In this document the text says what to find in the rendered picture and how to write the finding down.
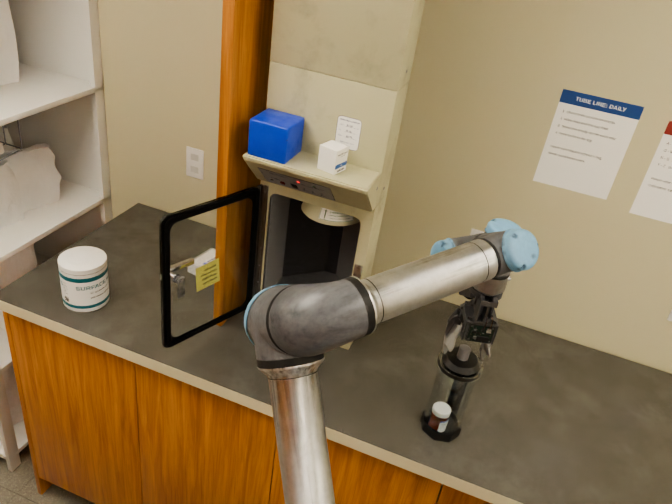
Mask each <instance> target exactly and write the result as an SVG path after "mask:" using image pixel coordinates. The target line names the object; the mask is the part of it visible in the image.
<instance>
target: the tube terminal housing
mask: <svg viewBox="0 0 672 504"><path fill-rule="evenodd" d="M408 85H409V81H408V82H407V83H406V84H405V85H404V86H402V87H401V88H400V89H399V90H398V91H394V90H390V89H386V88H381V87H377V86H373V85H369V84H365V83H361V82H357V81H352V80H348V79H344V78H340V77H336V76H332V75H328V74H323V73H319V72H315V71H311V70H307V69H303V68H299V67H294V66H290V65H286V64H282V63H278V62H274V61H270V65H269V78H268V92H267V105H266V109H268V108H270V109H274V110H278V111H282V112H286V113H289V114H293V115H297V116H301V117H304V118H305V120H304V129H303V138H302V147H301V151H304V152H307V153H311V154H315V155H318V156H319V148H320V144H323V143H325V142H328V141H330V140H334V141H335V134H336V127H337V120H338V114H339V115H343V116H347V117H351V118H355V119H358V120H362V121H363V122H362V128H361V134H360V140H359V146H358V152H355V151H352V150H349V151H348V157H347V164H351V165H354V166H358V167H362V168H365V169H369V170H372V171H376V172H380V173H381V179H380V184H379V190H378V195H377V200H376V206H375V209H374V210H373V212H369V211H366V210H362V209H359V208H355V207H352V206H349V205H345V204H342V203H338V202H335V201H332V200H328V199H325V198H321V197H318V196H315V195H311V194H308V193H304V192H301V191H298V190H294V189H291V188H287V187H284V186H281V185H277V184H274V183H270V182H267V181H264V180H261V183H260V184H263V185H266V186H269V190H268V202H267V214H266V227H265V239H264V251H263V263H262V275H261V287H260V291H261V290H262V283H263V271H264V259H265V248H266V236H267V224H268V212H269V201H270V196H271V195H272V194H279V195H282V196H286V197H289V198H293V199H296V200H299V201H303V202H306V203H309V204H313V205H316V206H319V207H323V208H326V209H329V210H333V211H336V212H340V213H343V214H346V215H350V216H353V217H356V218H357V219H358V220H359V221H360V224H361V226H360V231H359V237H358V243H357V248H356V254H355V260H354V265H353V271H352V276H353V272H354V267H355V264H358V265H361V266H363V268H362V273H361V278H360V280H361V279H364V278H367V277H370V276H371V272H372V267H373V262H374V257H375V252H376V247H377V242H378V237H379V232H380V227H381V222H382V217H383V212H384V207H385V202H386V197H387V191H388V186H389V181H390V176H391V171H392V166H393V161H394V156H395V151H396V146H397V141H398V135H399V130H400V125H401V120H402V115H403V110H404V105H405V100H406V95H407V90H408Z"/></svg>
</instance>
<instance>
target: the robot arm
mask: <svg viewBox="0 0 672 504"><path fill-rule="evenodd" d="M538 257H539V247H538V243H537V240H536V238H535V236H534V235H533V234H532V233H531V232H529V231H528V230H525V229H521V227H520V226H519V225H517V224H516V223H514V222H512V221H510V220H507V219H502V218H496V219H492V220H491V221H489V222H488V224H487V227H486V228H485V232H484V233H479V234H475V235H469V236H462V237H455V238H446V239H445V240H440V241H437V242H436V243H435V244H434V245H433V246H432V249H431V253H430V256H427V257H424V258H421V259H419V260H416V261H413V262H410V263H407V264H404V265H401V266H399V267H396V268H393V269H390V270H387V271H384V272H381V273H378V274H376V275H373V276H370V277H367V278H364V279H361V280H360V279H359V278H357V277H355V276H350V277H347V278H344V279H341V280H338V281H333V282H327V283H315V284H297V285H288V284H277V285H273V286H270V287H268V288H265V289H263V290H261V291H260V292H258V293H257V294H256V295H255V296H254V297H253V298H252V299H251V301H250V302H249V304H248V306H247V308H246V310H245V314H244V328H245V331H246V334H247V336H248V338H249V340H250V341H251V342H252V343H253V344H254V345H255V353H256V360H257V367H258V369H259V370H260V371H261V372H263V373H264V374H265V375H266V376H267V377H268V382H269V389H270V396H271V404H272V411H273V419H274V426H275V433H276V441H277V448H278V456H279V463H280V470H281V478H282V485H283V493H284V500H285V504H335V497H334V489H333V482H332V475H331V467H330V460H329V452H328V445H327V438H326V430H325V423H324V415H323V408H322V400H321V393H320V386H319V378H318V371H317V369H318V367H319V366H320V364H321V363H322V361H323V360H324V353H325V352H328V351H331V350H333V349H335V348H338V347H340V346H343V345H345V344H347V343H349V342H352V341H354V340H356V339H359V338H361V337H364V336H366V335H369V334H371V333H373V332H374V331H375V329H376V327H377V324H379V323H381V322H384V321H386V320H389V319H391V318H394V317H396V316H399V315H401V314H404V313H406V312H409V311H412V310H414V309H417V308H419V307H422V306H424V305H427V304H429V303H432V302H434V301H437V300H439V299H442V298H445V297H447V296H450V295H452V294H455V293H457V292H459V295H462V296H464V297H465V298H467V299H470V301H465V302H464V303H463V304H460V309H459V308H457V309H456V311H455V312H453V313H452V314H451V315H450V317H449V319H448V321H447V325H446V330H445V335H444V341H443V351H444V354H445V355H446V354H447V352H448V351H449V352H451V351H452V350H453V349H454V346H455V342H456V338H457V337H458V335H460V337H461V340H463V337H465V340H467V341H474V342H480V345H481V347H480V348H479V350H480V359H481V360H483V359H484V358H485V356H486V355H488V357H489V358H490V347H491V345H493V342H494V339H495V337H496V334H497V331H498V328H499V324H498V320H497V316H496V312H495V309H494V308H497V306H498V300H500V299H501V298H502V295H503V292H504V291H505V288H506V285H507V282H508V281H510V280H511V277H510V274H511V272H521V271H525V270H529V269H530V268H532V267H533V266H534V265H535V264H536V262H537V260H538ZM461 322H462V323H463V325H461ZM463 329H464V330H463ZM493 335H494V336H493Z"/></svg>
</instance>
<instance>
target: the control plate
mask: <svg viewBox="0 0 672 504"><path fill-rule="evenodd" d="M258 169H259V170H260V172H261V173H262V175H263V176H264V178H265V179H266V181H269V182H272V183H275V184H279V185H282V184H281V183H280V181H282V182H284V183H285V185H282V186H286V187H289V188H292V189H296V188H293V187H292V186H291V184H294V185H296V186H297V187H298V189H296V190H299V191H303V192H306V193H310V194H313V195H316V196H320V197H323V198H327V199H330V200H333V201H335V199H334V196H333V194H332V192H331V189H330V188H328V187H324V186H321V185H318V184H314V183H311V182H307V181H304V180H300V179H297V178H293V177H290V176H286V175H283V174H279V173H276V172H272V171H269V170H266V169H262V168H259V167H258ZM270 179H273V180H274V181H272V180H270ZM296 181H299V182H300V183H297V182H296ZM290 183H291V184H290ZM312 186H315V187H316V188H314V187H312ZM303 188H305V189H306V190H305V191H304V190H303ZM312 191H315V192H314V193H312ZM320 193H322V194H324V195H323V196H321V194H320Z"/></svg>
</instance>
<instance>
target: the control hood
mask: <svg viewBox="0 0 672 504"><path fill-rule="evenodd" d="M242 157H243V159H244V161H245V162H246V164H247V165H248V166H249V168H250V169H251V171H252V172H253V173H254V175H255V176H256V178H257V179H260V180H264V181H266V179H265V178H264V176H263V175H262V173H261V172H260V170H259V169H258V167H259V168H262V169H266V170H269V171H272V172H276V173H279V174H283V175H286V176H290V177H293V178H297V179H300V180H304V181H307V182H311V183H314V184H318V185H321V186H324V187H328V188H330V189H331V192H332V194H333V196H334V199H335V202H338V203H342V204H345V205H349V206H352V207H355V208H359V209H362V210H366V211H369V212H373V210H374V209H375V206H376V200H377V195H378V190H379V184H380V179H381V173H380V172H376V171H372V170H369V169H365V168H362V167H358V166H354V165H351V164H346V170H344V171H341V172H339V173H337V174H335V175H332V174H330V173H328V172H325V171H323V170H320V169H318V168H317V164H318V155H315V154H311V153H307V152H304V151H301V152H299V153H298V154H297V155H296V156H294V157H293V158H292V159H291V160H289V161H288V162H287V163H286V164H281V163H278V162H274V161H270V160H267V159H263V158H260V157H256V156H253V155H249V154H248V152H246V153H245V154H244V155H243V156H242Z"/></svg>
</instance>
